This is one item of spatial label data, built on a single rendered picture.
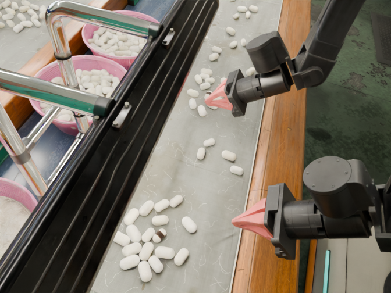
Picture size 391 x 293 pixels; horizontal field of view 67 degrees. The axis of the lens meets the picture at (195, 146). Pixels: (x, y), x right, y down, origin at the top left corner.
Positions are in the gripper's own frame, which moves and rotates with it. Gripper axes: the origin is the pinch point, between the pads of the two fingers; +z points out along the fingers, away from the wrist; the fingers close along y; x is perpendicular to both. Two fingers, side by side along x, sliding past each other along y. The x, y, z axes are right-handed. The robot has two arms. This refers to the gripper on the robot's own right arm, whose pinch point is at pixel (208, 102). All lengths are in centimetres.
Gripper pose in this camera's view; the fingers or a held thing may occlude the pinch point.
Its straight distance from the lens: 74.2
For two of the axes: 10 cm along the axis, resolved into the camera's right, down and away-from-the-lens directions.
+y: -2.6, 7.4, -6.2
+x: 5.2, 6.5, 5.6
